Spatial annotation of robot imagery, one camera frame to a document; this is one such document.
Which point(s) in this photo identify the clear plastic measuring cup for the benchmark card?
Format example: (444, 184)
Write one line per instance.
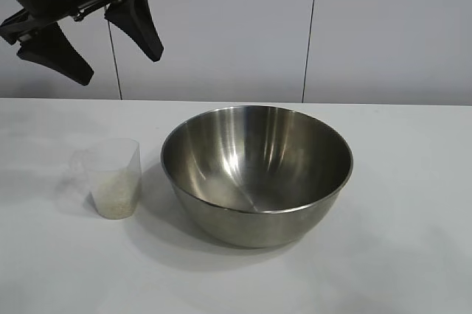
(121, 159)

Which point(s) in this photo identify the white rice grains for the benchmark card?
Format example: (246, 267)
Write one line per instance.
(116, 199)

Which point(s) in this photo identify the stainless steel mixing bowl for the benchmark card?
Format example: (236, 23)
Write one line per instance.
(258, 225)

